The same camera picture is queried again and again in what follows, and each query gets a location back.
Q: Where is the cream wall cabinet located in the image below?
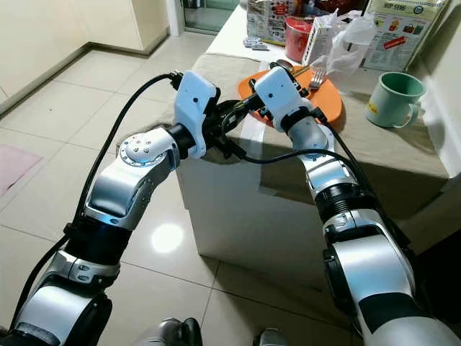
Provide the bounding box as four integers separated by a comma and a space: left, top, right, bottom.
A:
0, 0, 168, 112

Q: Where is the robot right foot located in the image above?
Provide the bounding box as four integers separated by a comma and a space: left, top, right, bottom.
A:
254, 328, 290, 346

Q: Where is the beige table cloth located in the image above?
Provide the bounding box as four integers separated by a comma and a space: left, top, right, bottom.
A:
115, 52, 449, 206

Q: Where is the silver blister pack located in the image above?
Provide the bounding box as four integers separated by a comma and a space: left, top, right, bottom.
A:
243, 37, 271, 51

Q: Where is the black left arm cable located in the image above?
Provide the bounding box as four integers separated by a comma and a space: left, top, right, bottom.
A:
9, 72, 182, 332

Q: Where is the red plastic container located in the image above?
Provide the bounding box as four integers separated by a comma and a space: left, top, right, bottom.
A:
285, 16, 318, 63

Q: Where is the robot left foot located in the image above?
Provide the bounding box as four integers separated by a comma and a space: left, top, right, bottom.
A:
131, 317, 204, 346

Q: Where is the white framed glass door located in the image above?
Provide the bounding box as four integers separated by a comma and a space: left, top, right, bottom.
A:
167, 0, 233, 33

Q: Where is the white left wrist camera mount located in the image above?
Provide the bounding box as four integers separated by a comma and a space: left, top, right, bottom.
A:
176, 70, 222, 161

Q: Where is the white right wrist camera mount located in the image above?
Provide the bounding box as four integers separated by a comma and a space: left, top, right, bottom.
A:
255, 66, 315, 132

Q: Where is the green mug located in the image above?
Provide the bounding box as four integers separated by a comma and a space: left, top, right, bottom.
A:
366, 72, 427, 129

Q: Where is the pink floor mat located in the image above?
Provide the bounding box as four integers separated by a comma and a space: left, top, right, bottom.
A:
0, 144, 24, 197

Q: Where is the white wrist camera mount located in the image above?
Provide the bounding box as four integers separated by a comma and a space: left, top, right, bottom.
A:
255, 66, 315, 132
176, 70, 222, 161

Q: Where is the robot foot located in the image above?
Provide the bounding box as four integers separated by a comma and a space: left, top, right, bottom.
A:
254, 328, 290, 346
131, 317, 204, 346

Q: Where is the orange round plate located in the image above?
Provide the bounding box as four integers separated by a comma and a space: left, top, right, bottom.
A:
236, 66, 343, 128

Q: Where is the silver metal fork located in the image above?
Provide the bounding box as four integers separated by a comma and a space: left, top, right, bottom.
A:
308, 68, 326, 91

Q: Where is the clear plastic bag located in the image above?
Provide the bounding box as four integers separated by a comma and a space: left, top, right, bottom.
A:
324, 11, 379, 76

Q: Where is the colourful printed box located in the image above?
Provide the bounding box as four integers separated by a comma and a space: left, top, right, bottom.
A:
246, 0, 296, 45

